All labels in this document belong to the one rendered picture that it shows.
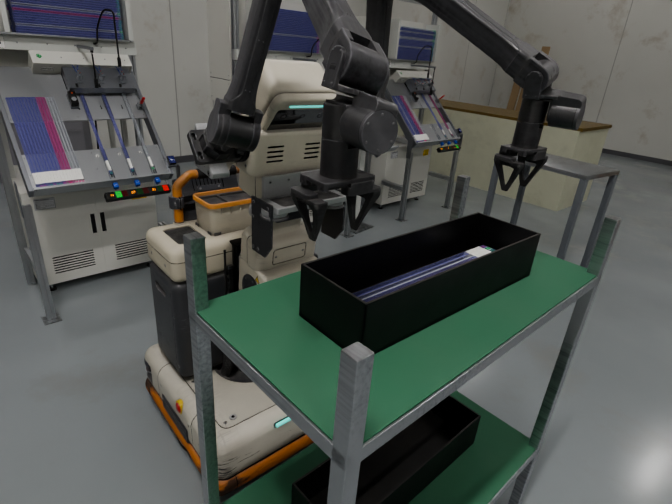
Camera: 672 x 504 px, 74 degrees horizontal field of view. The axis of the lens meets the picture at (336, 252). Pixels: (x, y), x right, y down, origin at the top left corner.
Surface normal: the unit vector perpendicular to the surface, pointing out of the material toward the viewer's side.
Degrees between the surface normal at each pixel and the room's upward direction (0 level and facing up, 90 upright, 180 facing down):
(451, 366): 0
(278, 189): 90
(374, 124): 90
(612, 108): 90
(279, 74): 42
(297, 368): 0
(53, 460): 0
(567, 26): 90
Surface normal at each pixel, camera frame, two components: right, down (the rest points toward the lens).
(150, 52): 0.67, 0.35
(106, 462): 0.07, -0.91
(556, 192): -0.75, 0.22
